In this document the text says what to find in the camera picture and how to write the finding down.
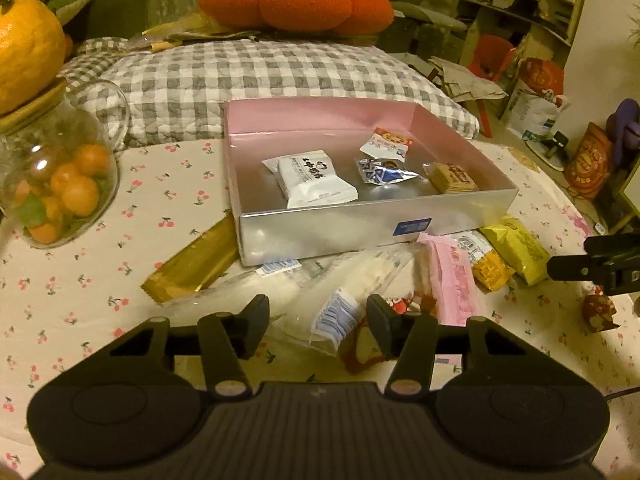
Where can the red shopping bag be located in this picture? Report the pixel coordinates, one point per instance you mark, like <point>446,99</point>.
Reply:
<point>542,77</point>

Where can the clear brown wafer packet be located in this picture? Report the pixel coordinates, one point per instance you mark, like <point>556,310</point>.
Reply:
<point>452,177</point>

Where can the yellow snack packet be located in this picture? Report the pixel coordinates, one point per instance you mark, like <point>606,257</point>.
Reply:
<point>520,250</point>

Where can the plain white snack packet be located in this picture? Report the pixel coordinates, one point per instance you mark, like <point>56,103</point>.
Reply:
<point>315,182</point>

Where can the yellow plastic wrapper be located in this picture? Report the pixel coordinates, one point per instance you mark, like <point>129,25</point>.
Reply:
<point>190,30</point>

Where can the green snowflake cushion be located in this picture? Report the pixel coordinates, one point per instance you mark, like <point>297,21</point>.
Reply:
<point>75,2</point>

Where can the purple plastic object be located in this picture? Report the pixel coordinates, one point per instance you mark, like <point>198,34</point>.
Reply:
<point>622,130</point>

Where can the red patterned bag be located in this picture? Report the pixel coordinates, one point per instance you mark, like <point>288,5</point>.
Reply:
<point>590,160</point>

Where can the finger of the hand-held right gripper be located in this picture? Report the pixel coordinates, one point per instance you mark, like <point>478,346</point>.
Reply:
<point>575,267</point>
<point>610,247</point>

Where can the red plastic chair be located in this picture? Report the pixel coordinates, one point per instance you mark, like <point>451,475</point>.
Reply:
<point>492,55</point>

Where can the silver box with pink inside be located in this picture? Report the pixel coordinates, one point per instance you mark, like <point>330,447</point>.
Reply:
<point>325,235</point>

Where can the clear white bread packet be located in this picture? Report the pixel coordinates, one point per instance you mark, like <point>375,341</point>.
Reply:
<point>335,315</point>
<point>300,285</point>

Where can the orange snack packet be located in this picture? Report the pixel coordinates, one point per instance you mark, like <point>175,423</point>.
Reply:
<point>492,267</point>

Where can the white printed sack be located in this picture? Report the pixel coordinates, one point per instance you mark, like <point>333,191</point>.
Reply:
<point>530,110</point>

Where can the grey checked pillow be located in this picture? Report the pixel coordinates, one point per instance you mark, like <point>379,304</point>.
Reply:
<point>250,80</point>
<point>95,52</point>

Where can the glass jar of small oranges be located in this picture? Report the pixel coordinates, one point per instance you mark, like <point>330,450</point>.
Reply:
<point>75,185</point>

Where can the large orange fruit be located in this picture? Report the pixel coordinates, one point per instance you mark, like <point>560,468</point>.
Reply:
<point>25,50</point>

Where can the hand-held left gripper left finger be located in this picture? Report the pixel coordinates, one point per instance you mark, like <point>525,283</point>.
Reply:
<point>255,320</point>

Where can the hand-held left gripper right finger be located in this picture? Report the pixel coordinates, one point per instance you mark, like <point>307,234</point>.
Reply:
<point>380,322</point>

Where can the crumpled paper sheet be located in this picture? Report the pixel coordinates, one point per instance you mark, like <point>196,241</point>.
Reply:
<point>470,85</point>

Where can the long gold packet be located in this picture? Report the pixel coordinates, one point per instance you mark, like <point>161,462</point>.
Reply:
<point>195,265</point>

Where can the silver blue snack packet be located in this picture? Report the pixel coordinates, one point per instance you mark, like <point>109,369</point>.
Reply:
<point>382,172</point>

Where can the white snack packet red print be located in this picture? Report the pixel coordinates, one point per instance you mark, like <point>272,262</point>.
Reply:
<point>385,142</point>

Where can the small black device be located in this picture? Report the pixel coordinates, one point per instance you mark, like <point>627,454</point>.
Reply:
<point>555,142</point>

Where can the pink snack packet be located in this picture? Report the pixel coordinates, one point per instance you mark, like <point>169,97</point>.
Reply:
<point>455,280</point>

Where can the white grey desk chair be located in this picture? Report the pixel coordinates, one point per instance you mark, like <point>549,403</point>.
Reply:
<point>425,15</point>

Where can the dark green sofa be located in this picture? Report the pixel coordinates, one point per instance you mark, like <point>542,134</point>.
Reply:
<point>120,15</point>

